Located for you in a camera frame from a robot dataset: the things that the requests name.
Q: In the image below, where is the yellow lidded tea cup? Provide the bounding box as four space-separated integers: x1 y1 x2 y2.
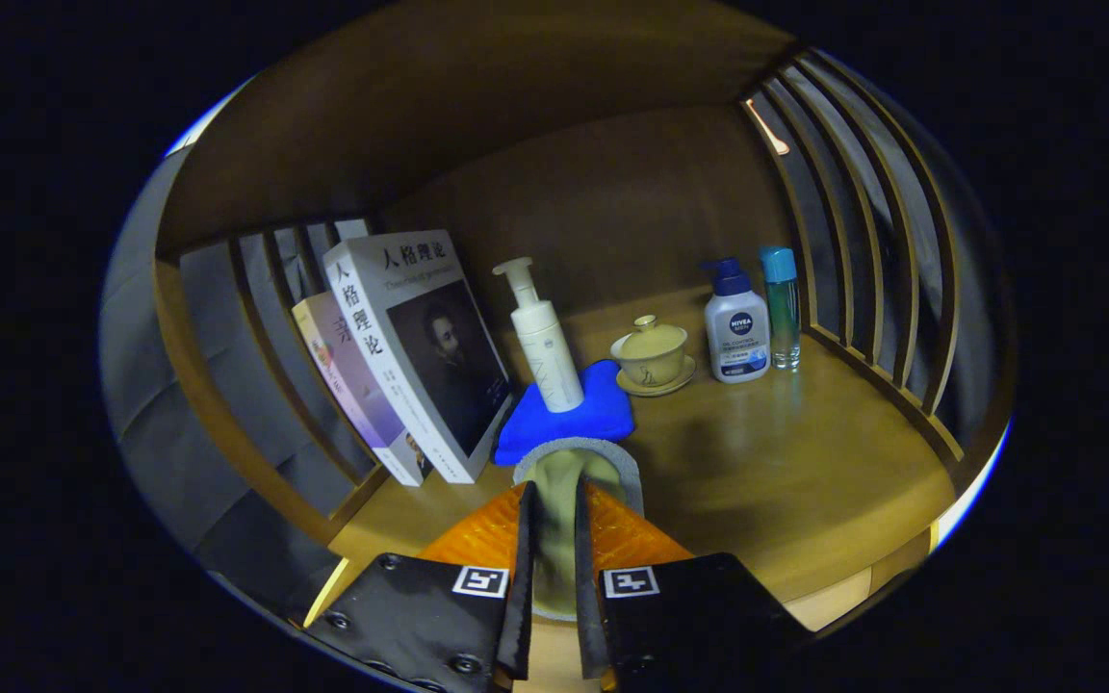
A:
610 315 697 398

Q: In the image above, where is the white bottle with blue pump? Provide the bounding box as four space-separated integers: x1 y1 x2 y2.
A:
700 257 771 384

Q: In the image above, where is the blue folded cloth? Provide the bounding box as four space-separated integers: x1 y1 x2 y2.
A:
494 359 636 467

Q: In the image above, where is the wooden countertop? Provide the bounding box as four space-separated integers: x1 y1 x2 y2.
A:
304 284 960 693

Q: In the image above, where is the clear bottle with teal cap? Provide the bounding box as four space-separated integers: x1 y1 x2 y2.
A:
760 246 802 371

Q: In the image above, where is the white book with portrait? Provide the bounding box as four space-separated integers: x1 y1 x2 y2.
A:
323 229 515 485

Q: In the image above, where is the grey and green sponge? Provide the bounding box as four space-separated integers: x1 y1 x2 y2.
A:
513 436 645 622

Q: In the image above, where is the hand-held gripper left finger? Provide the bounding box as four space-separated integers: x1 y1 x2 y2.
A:
304 481 538 693

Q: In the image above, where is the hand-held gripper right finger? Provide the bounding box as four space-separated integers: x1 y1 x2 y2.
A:
574 481 811 693

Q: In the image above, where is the purple book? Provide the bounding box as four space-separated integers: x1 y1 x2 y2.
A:
292 292 433 488

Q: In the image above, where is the brown wooden cabinet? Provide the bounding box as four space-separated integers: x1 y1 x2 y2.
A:
152 0 1016 693

